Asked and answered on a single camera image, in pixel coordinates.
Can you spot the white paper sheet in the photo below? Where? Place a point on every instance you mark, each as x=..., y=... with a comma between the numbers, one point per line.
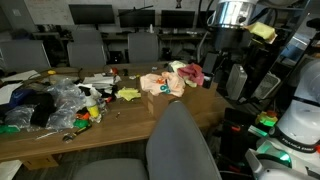
x=8, y=93
x=21, y=75

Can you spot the white and yellow spray bottle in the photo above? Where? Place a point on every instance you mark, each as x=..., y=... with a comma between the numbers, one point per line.
x=92, y=108

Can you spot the blue cloth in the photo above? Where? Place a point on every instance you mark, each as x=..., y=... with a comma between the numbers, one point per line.
x=20, y=96

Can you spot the black cloth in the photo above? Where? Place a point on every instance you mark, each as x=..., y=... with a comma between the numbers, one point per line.
x=41, y=108

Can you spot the black and yellow hand tool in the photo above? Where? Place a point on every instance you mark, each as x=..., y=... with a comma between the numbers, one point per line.
x=75, y=134

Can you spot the small metal screw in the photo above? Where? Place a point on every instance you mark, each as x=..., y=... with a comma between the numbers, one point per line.
x=117, y=115

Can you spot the clear crumpled plastic bag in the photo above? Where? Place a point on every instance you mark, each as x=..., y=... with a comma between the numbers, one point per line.
x=18, y=116
x=68, y=100

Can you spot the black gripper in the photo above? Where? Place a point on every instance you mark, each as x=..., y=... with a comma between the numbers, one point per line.
x=231, y=38

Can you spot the yellow cloth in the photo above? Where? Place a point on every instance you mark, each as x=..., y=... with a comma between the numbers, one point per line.
x=128, y=94

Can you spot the yellow wrist camera mount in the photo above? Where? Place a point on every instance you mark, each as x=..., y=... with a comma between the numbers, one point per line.
x=263, y=30

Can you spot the white space heater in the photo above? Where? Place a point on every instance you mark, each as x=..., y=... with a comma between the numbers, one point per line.
x=236, y=81

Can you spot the orange plastic item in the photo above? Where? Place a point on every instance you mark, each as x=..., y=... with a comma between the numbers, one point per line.
x=83, y=116

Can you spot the green and orange device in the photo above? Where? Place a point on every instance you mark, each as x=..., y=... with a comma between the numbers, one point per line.
x=266, y=119

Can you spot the small red ball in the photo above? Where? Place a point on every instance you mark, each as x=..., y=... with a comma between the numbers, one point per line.
x=114, y=70

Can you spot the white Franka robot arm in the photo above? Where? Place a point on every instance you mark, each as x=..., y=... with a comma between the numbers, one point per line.
x=300, y=123

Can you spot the black equipment stand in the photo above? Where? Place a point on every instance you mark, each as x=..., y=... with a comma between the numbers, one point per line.
x=238, y=136

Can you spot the peach shirt with colourful print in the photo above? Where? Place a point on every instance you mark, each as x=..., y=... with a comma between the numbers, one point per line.
x=166, y=83

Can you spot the stack of white papers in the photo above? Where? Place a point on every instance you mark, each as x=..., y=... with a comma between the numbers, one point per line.
x=98, y=81

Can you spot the small white bottle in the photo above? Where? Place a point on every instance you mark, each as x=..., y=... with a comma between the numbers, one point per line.
x=151, y=29

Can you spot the large cardboard box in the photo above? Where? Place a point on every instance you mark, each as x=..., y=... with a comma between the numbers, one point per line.
x=196, y=96

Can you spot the green plastic item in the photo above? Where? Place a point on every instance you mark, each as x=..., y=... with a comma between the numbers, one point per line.
x=9, y=129
x=81, y=123

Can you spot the pale cream towel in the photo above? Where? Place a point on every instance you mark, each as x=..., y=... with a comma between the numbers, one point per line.
x=176, y=65

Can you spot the grey office chair with shirts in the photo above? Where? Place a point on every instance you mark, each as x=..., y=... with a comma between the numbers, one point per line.
x=176, y=146

